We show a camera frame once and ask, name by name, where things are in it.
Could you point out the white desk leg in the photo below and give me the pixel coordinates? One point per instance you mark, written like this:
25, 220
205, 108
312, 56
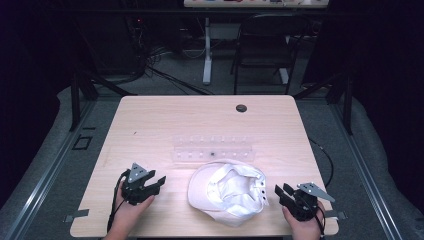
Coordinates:
283, 75
207, 56

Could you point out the person's right hand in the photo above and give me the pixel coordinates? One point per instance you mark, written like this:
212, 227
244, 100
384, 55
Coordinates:
303, 228

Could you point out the black folding chair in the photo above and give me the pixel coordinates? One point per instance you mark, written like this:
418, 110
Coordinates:
266, 50

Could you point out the white desk top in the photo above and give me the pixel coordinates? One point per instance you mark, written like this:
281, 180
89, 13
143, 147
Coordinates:
256, 3

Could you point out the grey metal table bracket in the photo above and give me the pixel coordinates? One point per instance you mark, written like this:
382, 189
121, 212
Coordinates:
336, 215
77, 214

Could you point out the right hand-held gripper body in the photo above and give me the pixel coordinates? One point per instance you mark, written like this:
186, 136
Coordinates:
305, 205

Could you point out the black table grommet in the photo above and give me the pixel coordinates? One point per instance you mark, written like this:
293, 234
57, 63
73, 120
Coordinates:
241, 108

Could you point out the aluminium floor rail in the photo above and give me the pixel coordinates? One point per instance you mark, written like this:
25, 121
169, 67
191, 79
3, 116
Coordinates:
363, 166
50, 173

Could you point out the white baseball cap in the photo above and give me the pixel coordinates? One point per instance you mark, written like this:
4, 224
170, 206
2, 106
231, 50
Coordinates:
230, 193

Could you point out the person's left hand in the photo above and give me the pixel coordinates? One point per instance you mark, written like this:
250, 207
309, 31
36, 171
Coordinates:
130, 216

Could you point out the clear plastic tray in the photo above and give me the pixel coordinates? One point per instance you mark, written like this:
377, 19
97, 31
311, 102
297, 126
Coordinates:
213, 153

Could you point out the dark computer tower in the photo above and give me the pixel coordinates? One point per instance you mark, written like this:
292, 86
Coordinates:
110, 36

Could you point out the black metal frame stand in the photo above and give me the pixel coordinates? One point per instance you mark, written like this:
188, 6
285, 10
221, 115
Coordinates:
346, 103
77, 100

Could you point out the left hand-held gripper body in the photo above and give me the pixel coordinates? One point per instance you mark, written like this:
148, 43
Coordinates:
135, 191

